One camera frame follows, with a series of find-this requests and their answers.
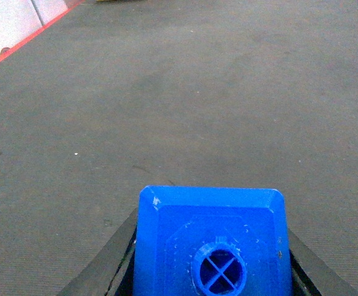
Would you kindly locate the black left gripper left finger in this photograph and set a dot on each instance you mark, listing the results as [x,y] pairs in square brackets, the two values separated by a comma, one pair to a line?
[111,271]

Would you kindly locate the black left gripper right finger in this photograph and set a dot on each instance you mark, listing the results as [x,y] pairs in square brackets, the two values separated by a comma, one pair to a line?
[311,276]

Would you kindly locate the blue rectangular block part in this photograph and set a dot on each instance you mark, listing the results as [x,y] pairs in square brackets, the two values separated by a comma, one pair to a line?
[211,241]

